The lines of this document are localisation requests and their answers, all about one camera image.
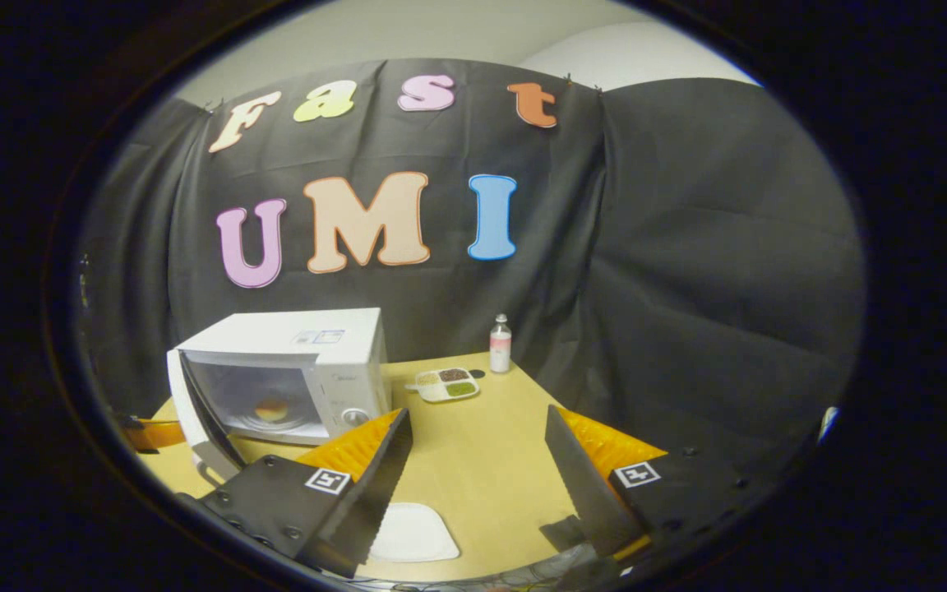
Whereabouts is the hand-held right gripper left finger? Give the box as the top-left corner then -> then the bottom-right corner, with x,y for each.
178,409 -> 413,579

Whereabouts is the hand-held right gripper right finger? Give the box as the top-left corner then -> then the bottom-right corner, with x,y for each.
539,405 -> 770,568

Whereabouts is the white microwave oven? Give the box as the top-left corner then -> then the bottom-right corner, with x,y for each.
166,308 -> 393,486

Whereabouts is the white divided dish with grains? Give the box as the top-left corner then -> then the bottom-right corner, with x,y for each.
405,368 -> 481,404

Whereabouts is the clear bottle with pink label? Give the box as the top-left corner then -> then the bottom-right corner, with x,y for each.
489,313 -> 513,374

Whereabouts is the black backdrop cloth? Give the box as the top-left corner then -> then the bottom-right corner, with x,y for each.
79,58 -> 865,461

